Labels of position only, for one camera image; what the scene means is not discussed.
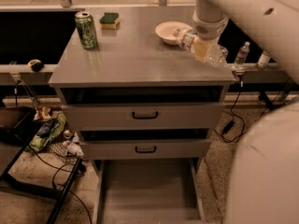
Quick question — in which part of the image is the grey bottom drawer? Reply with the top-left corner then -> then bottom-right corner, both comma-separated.
93,159 -> 206,224

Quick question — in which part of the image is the green soda can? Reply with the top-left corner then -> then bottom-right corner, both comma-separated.
75,11 -> 98,49

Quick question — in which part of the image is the grey drawer cabinet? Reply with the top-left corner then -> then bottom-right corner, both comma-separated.
48,6 -> 236,173

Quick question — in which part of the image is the grey middle drawer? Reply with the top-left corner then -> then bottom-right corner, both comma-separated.
81,129 -> 211,160

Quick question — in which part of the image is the black power adapter cable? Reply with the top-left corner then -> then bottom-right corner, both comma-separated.
212,77 -> 281,144

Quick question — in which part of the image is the black top drawer handle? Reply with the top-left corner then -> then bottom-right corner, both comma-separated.
132,111 -> 159,119

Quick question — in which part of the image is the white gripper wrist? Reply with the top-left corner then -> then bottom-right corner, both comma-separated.
192,13 -> 229,63

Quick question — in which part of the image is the green yellow sponge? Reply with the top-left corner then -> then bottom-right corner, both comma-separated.
99,12 -> 120,30

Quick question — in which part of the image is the black tape measure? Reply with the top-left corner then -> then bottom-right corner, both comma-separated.
28,59 -> 44,72

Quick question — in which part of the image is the water bottle on ledge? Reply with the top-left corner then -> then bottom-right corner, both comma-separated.
233,41 -> 250,71

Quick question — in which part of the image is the green snack bag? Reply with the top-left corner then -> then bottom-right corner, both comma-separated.
25,113 -> 66,152

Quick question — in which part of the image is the black table frame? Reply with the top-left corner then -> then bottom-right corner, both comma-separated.
1,114 -> 82,224

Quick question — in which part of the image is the white bowl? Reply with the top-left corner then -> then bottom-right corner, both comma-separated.
155,21 -> 192,46

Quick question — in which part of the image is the crumpled white wrapper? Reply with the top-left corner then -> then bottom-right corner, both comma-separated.
63,138 -> 84,157

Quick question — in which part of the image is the grey top drawer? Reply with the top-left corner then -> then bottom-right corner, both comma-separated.
63,87 -> 224,131

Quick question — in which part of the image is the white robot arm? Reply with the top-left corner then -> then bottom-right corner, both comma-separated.
207,0 -> 299,224

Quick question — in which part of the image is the grey drawer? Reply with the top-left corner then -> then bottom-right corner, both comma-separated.
93,159 -> 206,224
81,129 -> 211,160
63,87 -> 224,131

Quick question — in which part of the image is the black drawer handle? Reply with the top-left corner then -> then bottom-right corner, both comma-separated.
132,111 -> 159,119
135,146 -> 157,154

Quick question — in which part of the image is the black middle drawer handle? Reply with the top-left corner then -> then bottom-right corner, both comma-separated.
135,146 -> 157,154

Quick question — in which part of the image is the black floor cable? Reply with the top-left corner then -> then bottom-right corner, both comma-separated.
31,145 -> 93,224

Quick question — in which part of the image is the clear plastic water bottle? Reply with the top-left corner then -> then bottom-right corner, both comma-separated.
174,29 -> 228,67

